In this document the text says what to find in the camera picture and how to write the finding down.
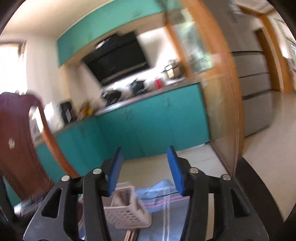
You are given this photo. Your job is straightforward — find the light wooden chopstick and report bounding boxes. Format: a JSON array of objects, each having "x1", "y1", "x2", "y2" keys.
[{"x1": 124, "y1": 229, "x2": 140, "y2": 241}]

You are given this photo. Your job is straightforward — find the teal lower kitchen cabinets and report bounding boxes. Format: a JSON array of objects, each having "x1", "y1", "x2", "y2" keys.
[{"x1": 4, "y1": 83, "x2": 211, "y2": 207}]

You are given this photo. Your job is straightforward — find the teal kitchen cabinets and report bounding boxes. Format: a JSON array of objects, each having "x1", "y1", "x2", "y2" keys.
[
  {"x1": 57, "y1": 0, "x2": 181, "y2": 66},
  {"x1": 4, "y1": 83, "x2": 211, "y2": 207}
]

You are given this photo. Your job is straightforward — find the grey kitchen countertop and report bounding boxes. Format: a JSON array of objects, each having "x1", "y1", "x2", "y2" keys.
[{"x1": 52, "y1": 77, "x2": 201, "y2": 137}]

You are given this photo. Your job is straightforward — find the teal upper kitchen cabinets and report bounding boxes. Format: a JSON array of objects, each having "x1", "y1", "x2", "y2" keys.
[{"x1": 57, "y1": 0, "x2": 181, "y2": 66}]

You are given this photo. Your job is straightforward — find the white plastic utensil basket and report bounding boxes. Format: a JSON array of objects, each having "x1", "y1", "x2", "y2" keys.
[{"x1": 102, "y1": 182, "x2": 152, "y2": 230}]

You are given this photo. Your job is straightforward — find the blue striped seat cloth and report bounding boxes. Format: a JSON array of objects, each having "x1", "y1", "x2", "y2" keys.
[{"x1": 78, "y1": 180, "x2": 215, "y2": 241}]

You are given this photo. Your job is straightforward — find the carved wooden chair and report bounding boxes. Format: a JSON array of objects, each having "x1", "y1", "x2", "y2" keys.
[{"x1": 0, "y1": 91, "x2": 80, "y2": 223}]

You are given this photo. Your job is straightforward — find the oil and sauce bottles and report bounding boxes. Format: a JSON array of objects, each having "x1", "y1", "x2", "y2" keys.
[{"x1": 77, "y1": 101, "x2": 93, "y2": 120}]

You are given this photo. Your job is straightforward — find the black wok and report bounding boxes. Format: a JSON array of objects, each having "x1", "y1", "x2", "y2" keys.
[{"x1": 102, "y1": 90, "x2": 122, "y2": 106}]

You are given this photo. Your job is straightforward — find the black cooking pot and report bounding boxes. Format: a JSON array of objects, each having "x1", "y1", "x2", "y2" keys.
[{"x1": 130, "y1": 79, "x2": 148, "y2": 96}]

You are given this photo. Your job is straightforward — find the wooden interior door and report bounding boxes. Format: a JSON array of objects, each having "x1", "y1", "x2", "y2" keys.
[{"x1": 254, "y1": 28, "x2": 281, "y2": 91}]

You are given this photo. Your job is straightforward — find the red thermos bottle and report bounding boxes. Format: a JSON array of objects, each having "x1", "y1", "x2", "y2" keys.
[{"x1": 154, "y1": 78, "x2": 164, "y2": 90}]

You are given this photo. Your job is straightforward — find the stainless steel stock pot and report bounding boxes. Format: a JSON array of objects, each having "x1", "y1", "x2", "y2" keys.
[{"x1": 164, "y1": 60, "x2": 183, "y2": 80}]

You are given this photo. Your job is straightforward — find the black range hood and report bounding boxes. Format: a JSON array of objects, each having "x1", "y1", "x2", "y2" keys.
[{"x1": 82, "y1": 32, "x2": 150, "y2": 86}]

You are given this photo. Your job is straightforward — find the silver multi-door refrigerator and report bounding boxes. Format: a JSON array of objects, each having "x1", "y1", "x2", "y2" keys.
[{"x1": 204, "y1": 0, "x2": 273, "y2": 137}]

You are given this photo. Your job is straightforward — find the wooden frame glass partition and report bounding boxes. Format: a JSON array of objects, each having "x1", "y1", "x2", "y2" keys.
[{"x1": 161, "y1": 1, "x2": 244, "y2": 177}]

